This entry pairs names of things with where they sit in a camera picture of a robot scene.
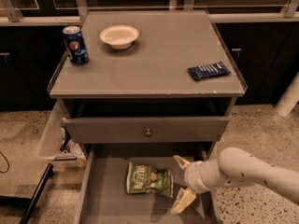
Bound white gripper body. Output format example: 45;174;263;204
184;161;209;194

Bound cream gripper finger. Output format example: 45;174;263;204
173;155;191;171
171;188;196;215

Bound green jalapeno chip bag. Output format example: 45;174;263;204
126;162;174;198

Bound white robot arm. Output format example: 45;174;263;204
171;147;299;215

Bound grey top drawer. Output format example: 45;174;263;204
64;117;229;144

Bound round metal drawer knob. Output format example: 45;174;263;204
145;129;153;137

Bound grey open middle drawer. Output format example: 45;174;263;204
74;143;221;224

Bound grey drawer cabinet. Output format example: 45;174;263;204
50;11;247;152

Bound dark blue snack bar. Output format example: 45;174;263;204
187;61;231;81

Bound snack bags in bin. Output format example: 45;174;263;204
60;118;75;153

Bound clear plastic bin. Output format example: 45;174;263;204
38;103;86;167

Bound black metal bar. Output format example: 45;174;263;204
19;163;54;224

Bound blue Pepsi can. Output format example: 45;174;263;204
63;26;89;65

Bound black floor cable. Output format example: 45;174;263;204
0;150;10;175

